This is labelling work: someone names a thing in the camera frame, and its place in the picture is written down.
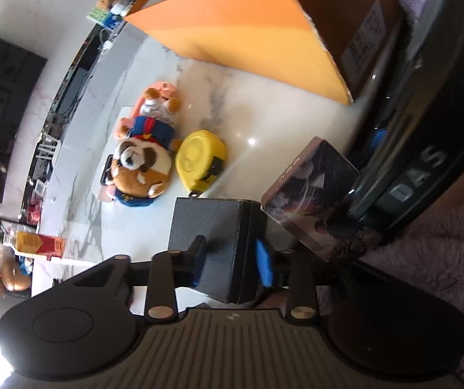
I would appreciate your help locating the pink plush toy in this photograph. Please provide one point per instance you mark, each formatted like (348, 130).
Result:
(163, 89)

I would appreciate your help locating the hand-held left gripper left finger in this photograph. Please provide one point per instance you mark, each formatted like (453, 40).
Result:
(197, 251)

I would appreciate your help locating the dark printed card box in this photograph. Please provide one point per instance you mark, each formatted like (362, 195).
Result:
(309, 186)

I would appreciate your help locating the green painted picture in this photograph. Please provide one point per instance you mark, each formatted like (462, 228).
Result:
(100, 16)

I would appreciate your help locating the brown white plush dog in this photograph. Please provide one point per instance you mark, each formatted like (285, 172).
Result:
(138, 166)

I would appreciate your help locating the red yellow carton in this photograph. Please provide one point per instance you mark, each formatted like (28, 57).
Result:
(39, 244)

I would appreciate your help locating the grey stone pot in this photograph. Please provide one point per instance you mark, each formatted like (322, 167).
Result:
(118, 7)

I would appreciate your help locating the black textured box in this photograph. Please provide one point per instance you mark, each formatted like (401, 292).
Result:
(207, 243)

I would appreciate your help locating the black television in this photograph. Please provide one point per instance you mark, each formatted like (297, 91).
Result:
(1, 109)

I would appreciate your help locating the person's purple fleece robe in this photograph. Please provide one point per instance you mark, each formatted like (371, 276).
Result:
(439, 271)

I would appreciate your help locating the orange cardboard box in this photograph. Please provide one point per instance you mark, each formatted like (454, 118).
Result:
(236, 28)

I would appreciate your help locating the pink pouch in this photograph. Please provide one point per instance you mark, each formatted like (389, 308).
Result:
(103, 192)

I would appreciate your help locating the white marble television cabinet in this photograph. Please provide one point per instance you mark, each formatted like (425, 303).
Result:
(106, 73)

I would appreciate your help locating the yellow tape measure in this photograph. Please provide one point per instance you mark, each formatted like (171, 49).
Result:
(197, 154)

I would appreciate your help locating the small orange plush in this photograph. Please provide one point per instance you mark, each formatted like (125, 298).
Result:
(103, 2)

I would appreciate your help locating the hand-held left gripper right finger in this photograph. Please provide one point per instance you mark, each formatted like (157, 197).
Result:
(263, 263)

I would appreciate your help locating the brown furry object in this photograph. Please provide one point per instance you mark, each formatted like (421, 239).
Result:
(7, 279)

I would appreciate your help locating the brown bear plush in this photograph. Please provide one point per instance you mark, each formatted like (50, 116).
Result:
(172, 104)

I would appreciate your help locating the small white display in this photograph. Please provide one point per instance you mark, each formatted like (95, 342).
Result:
(40, 187)

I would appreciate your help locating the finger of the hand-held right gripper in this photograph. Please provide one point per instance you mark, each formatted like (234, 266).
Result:
(379, 138)
(343, 221)

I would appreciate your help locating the red small items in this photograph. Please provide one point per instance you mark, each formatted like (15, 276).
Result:
(33, 212)

